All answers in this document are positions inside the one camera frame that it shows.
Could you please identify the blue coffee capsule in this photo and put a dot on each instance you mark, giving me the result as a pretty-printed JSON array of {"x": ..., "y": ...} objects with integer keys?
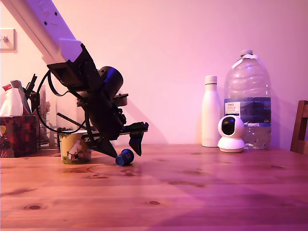
[{"x": 124, "y": 158}]

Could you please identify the white insulated bottle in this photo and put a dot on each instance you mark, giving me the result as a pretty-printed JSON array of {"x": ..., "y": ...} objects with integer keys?
[{"x": 211, "y": 113}]

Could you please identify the dark floral tissue box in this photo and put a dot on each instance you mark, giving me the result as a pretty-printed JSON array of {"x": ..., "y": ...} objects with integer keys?
[{"x": 16, "y": 136}]

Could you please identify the black clip tool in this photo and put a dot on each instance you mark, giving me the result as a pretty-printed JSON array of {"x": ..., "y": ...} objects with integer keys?
[{"x": 32, "y": 84}]

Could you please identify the grey flat tool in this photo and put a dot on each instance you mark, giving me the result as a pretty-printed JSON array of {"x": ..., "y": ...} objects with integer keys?
[{"x": 20, "y": 93}]

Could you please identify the white tissue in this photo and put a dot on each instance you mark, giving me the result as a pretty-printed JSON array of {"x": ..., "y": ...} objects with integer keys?
[{"x": 10, "y": 101}]

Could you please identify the red and white packet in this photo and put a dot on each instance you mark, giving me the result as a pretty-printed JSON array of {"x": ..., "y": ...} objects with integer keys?
[{"x": 7, "y": 87}]

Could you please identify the large clear water bottle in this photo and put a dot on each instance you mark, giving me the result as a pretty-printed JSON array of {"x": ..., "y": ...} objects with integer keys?
[{"x": 247, "y": 84}]

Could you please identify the wooden chair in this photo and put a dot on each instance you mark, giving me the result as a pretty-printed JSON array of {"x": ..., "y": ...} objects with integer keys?
[{"x": 300, "y": 130}]

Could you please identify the small white round camera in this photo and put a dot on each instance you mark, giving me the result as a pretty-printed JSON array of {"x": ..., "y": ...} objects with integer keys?
[{"x": 231, "y": 142}]

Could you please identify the white wall light switch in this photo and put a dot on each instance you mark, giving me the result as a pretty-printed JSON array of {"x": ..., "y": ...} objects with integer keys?
[{"x": 8, "y": 41}]

